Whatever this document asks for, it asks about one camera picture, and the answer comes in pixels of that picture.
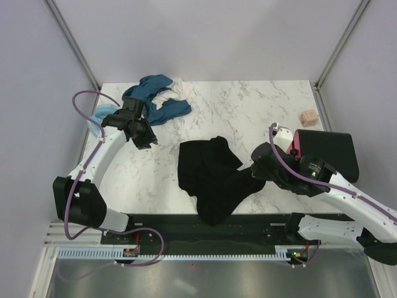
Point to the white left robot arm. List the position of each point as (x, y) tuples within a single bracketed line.
[(77, 196)]

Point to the aluminium frame rail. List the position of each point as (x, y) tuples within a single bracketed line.
[(56, 233)]

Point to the black t shirt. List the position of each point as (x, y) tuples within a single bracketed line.
[(209, 171)]

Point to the black and pink drawer box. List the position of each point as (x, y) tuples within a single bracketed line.
[(334, 148)]

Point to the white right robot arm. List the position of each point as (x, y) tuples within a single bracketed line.
[(372, 225)]

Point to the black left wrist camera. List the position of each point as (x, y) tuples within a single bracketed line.
[(134, 108)]

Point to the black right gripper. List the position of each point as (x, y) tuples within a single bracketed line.
[(257, 172)]

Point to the white slotted cable duct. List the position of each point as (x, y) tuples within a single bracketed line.
[(109, 253)]

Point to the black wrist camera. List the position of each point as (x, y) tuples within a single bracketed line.
[(283, 138), (134, 108)]

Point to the pink foam cube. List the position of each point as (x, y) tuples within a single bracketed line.
[(308, 118)]

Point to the blue t shirt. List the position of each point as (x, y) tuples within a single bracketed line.
[(147, 89)]

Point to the light blue ring toy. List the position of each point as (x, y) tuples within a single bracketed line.
[(98, 116)]

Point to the white t shirt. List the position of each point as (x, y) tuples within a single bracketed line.
[(178, 90)]

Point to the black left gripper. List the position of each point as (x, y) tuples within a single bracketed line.
[(149, 138)]

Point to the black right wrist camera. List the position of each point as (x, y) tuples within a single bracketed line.
[(283, 138)]

